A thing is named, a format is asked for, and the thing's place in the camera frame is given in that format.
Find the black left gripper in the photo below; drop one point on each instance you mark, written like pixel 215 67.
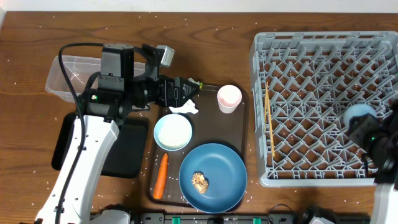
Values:
pixel 170 91

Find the black rail with green clips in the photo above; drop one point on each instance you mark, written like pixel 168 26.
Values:
pixel 196 218

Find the dark brown serving tray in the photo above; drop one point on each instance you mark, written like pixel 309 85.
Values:
pixel 210 125

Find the light blue cup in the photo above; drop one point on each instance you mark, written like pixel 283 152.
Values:
pixel 357 110

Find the pink cup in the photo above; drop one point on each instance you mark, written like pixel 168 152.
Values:
pixel 228 97

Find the light blue rice bowl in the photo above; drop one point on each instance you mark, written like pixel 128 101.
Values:
pixel 173 132

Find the white tissue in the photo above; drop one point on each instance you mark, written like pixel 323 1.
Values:
pixel 188 107

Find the black waste tray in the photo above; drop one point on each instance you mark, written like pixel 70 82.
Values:
pixel 124 158

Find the orange carrot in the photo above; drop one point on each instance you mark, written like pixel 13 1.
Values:
pixel 161 178

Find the clear plastic bin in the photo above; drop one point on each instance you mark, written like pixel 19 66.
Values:
pixel 78 71

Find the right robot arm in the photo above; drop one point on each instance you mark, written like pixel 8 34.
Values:
pixel 384 157

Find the wooden chopstick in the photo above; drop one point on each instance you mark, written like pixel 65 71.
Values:
pixel 271 130
pixel 266 106

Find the grey dishwasher rack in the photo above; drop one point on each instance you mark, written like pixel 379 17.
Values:
pixel 313 78

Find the brown mushroom food scrap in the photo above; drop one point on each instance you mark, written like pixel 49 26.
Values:
pixel 199 182

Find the blue plate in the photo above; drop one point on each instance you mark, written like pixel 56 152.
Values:
pixel 225 172

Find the green yellow snack wrapper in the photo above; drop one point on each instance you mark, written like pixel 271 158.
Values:
pixel 198 83

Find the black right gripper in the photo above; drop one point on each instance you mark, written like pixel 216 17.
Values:
pixel 361 127

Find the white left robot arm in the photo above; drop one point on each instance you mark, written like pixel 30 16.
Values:
pixel 129 80

